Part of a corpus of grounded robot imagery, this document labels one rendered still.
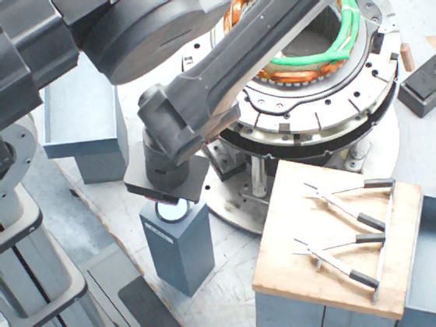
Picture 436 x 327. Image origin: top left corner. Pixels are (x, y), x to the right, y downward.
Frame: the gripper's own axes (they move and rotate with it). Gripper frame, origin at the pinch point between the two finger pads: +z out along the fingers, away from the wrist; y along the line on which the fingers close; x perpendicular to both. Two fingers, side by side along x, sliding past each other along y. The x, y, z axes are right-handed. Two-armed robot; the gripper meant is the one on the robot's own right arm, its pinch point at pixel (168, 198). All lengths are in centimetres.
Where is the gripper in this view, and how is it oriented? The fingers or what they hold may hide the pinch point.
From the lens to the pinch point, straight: 133.3
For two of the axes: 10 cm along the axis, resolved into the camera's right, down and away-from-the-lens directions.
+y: -9.7, -2.5, 0.9
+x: -2.6, 8.6, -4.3
